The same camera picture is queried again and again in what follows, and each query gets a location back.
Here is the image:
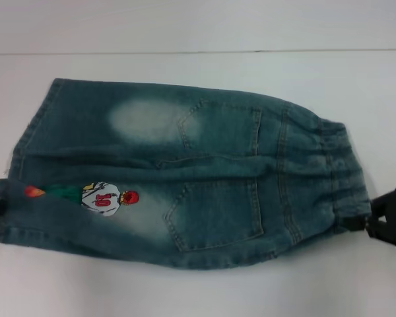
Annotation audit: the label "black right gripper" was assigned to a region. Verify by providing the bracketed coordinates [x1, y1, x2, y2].
[346, 181, 396, 254]

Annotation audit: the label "blue denim shorts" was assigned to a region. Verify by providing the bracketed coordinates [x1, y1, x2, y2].
[0, 77, 372, 273]

